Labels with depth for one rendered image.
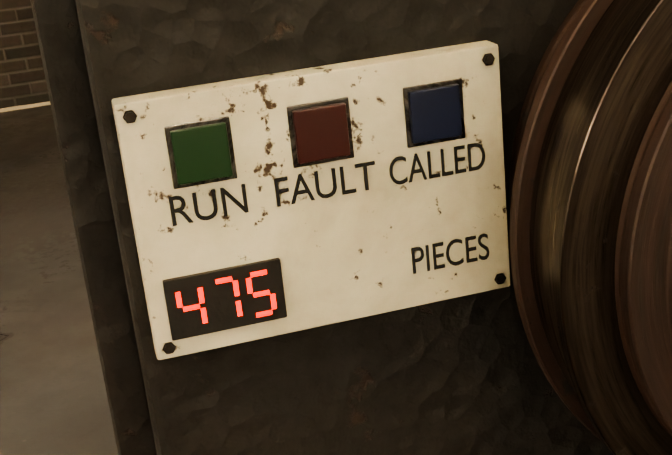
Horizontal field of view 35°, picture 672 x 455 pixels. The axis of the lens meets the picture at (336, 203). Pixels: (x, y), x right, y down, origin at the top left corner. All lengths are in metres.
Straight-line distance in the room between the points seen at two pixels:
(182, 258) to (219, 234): 0.03
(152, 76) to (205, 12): 0.05
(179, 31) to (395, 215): 0.19
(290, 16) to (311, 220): 0.14
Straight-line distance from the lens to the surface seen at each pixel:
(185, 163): 0.69
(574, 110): 0.66
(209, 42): 0.70
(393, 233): 0.74
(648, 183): 0.63
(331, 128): 0.70
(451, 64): 0.72
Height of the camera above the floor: 1.38
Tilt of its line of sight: 19 degrees down
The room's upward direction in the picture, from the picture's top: 6 degrees counter-clockwise
